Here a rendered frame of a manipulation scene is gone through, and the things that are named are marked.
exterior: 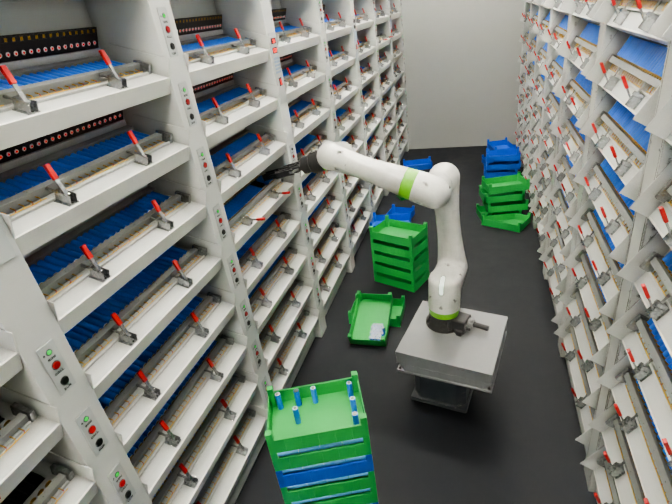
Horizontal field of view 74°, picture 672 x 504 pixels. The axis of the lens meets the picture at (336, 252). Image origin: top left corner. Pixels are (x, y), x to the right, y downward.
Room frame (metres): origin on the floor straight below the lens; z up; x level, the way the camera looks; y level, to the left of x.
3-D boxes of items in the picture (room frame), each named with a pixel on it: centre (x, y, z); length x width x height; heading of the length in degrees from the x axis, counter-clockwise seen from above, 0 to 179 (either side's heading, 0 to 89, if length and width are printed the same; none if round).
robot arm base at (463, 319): (1.49, -0.46, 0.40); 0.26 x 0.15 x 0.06; 50
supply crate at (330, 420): (1.02, 0.14, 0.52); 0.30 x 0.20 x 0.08; 92
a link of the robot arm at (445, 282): (1.54, -0.42, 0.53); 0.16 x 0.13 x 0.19; 152
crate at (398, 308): (2.16, -0.19, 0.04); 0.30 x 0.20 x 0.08; 70
